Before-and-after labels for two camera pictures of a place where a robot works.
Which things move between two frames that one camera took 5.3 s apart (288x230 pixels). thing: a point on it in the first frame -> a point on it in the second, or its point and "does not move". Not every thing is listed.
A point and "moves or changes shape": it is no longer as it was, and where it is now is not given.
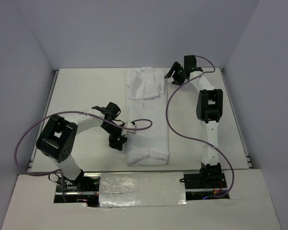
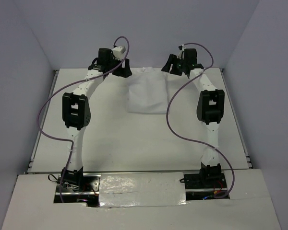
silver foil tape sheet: [144, 189] does not move
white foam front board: [31, 207] does not move
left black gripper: [113, 143] -> [125, 72]
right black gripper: [176, 66] -> [172, 59]
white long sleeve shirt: [146, 99] moves or changes shape
